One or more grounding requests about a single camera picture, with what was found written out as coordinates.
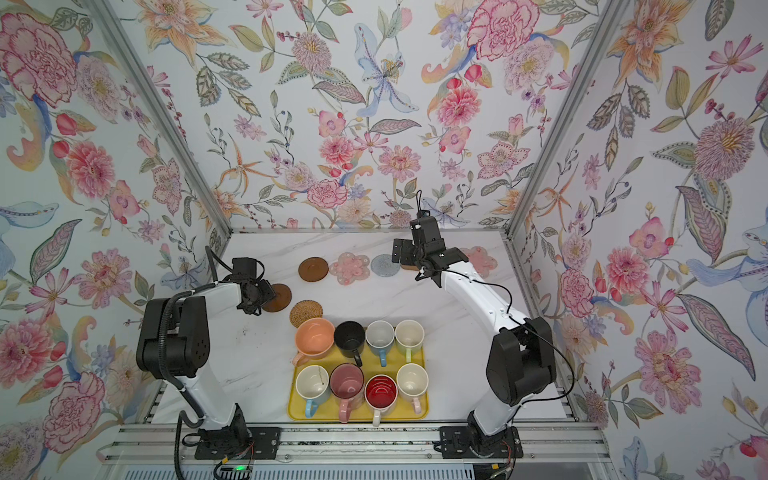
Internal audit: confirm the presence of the grey round coaster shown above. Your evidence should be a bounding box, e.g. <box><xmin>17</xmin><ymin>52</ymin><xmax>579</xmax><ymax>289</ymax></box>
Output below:
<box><xmin>370</xmin><ymin>254</ymin><xmax>401</xmax><ymax>278</ymax></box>

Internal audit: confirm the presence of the pink flower coaster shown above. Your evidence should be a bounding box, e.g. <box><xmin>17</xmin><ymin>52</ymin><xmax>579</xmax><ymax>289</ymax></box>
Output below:
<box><xmin>461</xmin><ymin>246</ymin><xmax>498</xmax><ymax>279</ymax></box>
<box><xmin>329</xmin><ymin>252</ymin><xmax>371</xmax><ymax>286</ymax></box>

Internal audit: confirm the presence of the dark brown round coaster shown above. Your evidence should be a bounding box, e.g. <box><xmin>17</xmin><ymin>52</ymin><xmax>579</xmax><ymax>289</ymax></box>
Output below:
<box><xmin>298</xmin><ymin>257</ymin><xmax>329</xmax><ymax>283</ymax></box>

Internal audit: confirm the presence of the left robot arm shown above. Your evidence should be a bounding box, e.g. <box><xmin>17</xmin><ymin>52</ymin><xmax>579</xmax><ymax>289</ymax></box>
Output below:
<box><xmin>136</xmin><ymin>252</ymin><xmax>281</xmax><ymax>460</ymax></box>

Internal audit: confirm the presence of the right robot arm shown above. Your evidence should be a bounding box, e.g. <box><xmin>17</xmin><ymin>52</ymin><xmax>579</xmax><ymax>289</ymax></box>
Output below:
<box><xmin>391</xmin><ymin>210</ymin><xmax>560</xmax><ymax>460</ymax></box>

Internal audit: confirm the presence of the brown wooden round coaster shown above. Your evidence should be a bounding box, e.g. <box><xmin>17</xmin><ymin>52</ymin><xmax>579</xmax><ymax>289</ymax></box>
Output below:
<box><xmin>262</xmin><ymin>283</ymin><xmax>292</xmax><ymax>313</ymax></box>

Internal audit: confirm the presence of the woven rattan round coaster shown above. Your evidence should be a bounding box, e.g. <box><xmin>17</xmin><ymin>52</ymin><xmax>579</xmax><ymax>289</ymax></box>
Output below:
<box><xmin>289</xmin><ymin>300</ymin><xmax>323</xmax><ymax>328</ymax></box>

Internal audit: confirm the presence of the orange mug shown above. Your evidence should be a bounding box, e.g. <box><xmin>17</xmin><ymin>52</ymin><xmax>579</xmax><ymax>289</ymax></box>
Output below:
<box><xmin>292</xmin><ymin>318</ymin><xmax>335</xmax><ymax>366</ymax></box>

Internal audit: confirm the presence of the black mug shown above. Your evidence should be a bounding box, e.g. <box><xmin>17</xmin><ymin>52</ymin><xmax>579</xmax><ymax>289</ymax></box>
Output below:
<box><xmin>334</xmin><ymin>321</ymin><xmax>366</xmax><ymax>367</ymax></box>

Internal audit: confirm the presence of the yellow tray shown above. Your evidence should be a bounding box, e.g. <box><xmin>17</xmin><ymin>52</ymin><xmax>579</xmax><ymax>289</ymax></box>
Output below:
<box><xmin>287</xmin><ymin>346</ymin><xmax>425</xmax><ymax>423</ymax></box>

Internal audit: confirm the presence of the dusty pink mug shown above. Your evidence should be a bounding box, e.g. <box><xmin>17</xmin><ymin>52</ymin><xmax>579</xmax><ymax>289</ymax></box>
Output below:
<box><xmin>330</xmin><ymin>363</ymin><xmax>365</xmax><ymax>424</ymax></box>

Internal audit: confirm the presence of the red interior white mug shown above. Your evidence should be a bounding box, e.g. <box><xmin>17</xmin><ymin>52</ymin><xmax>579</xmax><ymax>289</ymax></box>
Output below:
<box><xmin>364</xmin><ymin>374</ymin><xmax>399</xmax><ymax>427</ymax></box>

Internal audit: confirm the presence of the white mug green handle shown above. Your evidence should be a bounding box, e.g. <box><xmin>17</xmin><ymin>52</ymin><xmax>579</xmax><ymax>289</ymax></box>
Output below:
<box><xmin>394</xmin><ymin>319</ymin><xmax>425</xmax><ymax>363</ymax></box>

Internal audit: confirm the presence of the white mug blue handle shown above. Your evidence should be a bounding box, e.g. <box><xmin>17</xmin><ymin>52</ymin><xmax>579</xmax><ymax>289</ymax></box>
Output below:
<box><xmin>365</xmin><ymin>320</ymin><xmax>395</xmax><ymax>368</ymax></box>

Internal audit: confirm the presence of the cream mug blue handle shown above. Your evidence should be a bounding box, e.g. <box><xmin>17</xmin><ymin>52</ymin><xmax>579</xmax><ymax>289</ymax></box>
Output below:
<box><xmin>294</xmin><ymin>365</ymin><xmax>331</xmax><ymax>419</ymax></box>

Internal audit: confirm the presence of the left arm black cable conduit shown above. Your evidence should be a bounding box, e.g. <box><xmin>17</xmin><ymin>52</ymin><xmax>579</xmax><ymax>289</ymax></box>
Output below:
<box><xmin>157</xmin><ymin>245</ymin><xmax>265</xmax><ymax>480</ymax></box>

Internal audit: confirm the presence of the cream mug pink handle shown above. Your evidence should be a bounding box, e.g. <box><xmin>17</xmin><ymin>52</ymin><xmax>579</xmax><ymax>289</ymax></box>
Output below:
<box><xmin>396</xmin><ymin>363</ymin><xmax>429</xmax><ymax>416</ymax></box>

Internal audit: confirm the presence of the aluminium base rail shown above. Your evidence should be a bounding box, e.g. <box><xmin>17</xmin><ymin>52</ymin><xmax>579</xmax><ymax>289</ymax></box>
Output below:
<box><xmin>96</xmin><ymin>422</ymin><xmax>618</xmax><ymax>479</ymax></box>

